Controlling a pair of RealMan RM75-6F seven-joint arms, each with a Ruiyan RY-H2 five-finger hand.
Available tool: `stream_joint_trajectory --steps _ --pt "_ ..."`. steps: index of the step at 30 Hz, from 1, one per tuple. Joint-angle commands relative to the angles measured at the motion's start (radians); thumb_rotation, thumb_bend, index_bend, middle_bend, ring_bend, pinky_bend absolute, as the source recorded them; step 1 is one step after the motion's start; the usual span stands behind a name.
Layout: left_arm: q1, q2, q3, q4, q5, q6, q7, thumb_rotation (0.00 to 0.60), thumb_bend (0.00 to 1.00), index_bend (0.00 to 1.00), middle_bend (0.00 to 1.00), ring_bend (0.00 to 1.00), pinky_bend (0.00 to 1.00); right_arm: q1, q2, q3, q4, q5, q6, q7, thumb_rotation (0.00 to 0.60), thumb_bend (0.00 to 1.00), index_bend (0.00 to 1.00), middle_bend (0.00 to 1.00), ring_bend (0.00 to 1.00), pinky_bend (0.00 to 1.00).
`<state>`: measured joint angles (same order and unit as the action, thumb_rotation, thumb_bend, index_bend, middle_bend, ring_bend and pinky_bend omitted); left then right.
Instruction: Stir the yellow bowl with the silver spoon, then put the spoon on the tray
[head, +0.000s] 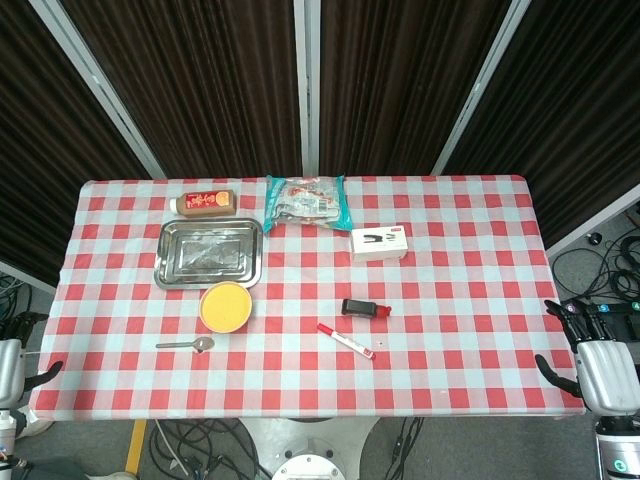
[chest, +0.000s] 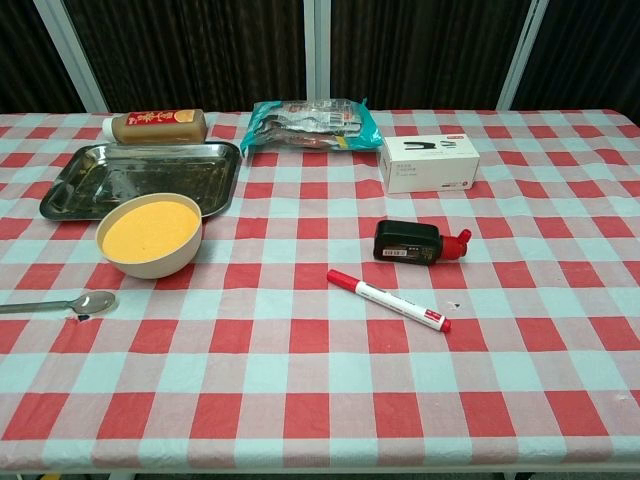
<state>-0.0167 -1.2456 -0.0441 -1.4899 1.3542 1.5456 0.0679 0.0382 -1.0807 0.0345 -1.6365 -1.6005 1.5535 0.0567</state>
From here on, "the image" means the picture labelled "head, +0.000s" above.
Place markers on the white stapler box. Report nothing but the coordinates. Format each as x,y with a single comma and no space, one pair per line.
378,243

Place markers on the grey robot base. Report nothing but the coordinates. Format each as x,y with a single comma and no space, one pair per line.
310,447

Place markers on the red white checkered tablecloth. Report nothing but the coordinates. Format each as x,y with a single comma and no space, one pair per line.
450,325

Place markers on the black round floor knob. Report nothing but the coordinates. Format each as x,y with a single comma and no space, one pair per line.
594,238

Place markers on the red and white marker pen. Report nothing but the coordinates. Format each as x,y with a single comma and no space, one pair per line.
345,341

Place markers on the metal spoon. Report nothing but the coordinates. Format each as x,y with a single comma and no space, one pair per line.
202,344

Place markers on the dark brown curtain panel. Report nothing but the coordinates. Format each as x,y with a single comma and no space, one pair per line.
45,175
565,125
200,85
400,85

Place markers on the rectangular stainless steel tray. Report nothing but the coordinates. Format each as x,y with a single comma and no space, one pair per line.
207,252

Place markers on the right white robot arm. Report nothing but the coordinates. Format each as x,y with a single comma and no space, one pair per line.
617,445

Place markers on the yellow floor tape strip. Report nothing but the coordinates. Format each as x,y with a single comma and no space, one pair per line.
135,445

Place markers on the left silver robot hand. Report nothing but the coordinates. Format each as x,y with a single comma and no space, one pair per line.
11,370

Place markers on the teal snack bag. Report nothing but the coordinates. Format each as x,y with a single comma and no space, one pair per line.
305,202

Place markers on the brown drink bottle red label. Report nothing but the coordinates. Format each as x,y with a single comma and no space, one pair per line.
205,202

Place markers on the black ink bottle red cap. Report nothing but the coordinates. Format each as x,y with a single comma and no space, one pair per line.
357,307

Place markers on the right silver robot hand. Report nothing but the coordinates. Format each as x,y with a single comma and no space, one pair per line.
607,375

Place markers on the white bowl of yellow soup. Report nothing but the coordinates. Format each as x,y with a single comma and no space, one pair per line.
225,307

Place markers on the grey metal partition post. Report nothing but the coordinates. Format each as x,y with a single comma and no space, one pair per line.
100,87
480,85
306,85

